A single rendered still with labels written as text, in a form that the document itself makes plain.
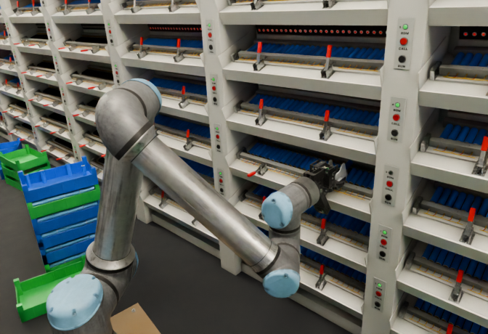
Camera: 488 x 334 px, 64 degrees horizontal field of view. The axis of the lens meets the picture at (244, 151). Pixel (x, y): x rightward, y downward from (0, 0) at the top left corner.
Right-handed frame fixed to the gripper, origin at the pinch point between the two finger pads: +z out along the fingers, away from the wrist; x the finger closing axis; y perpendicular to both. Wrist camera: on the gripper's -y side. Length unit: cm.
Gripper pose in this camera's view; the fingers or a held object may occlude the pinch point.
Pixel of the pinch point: (341, 172)
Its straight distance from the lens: 134.1
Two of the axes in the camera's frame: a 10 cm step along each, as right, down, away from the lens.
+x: -7.3, -2.2, 6.4
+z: 6.8, -3.2, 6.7
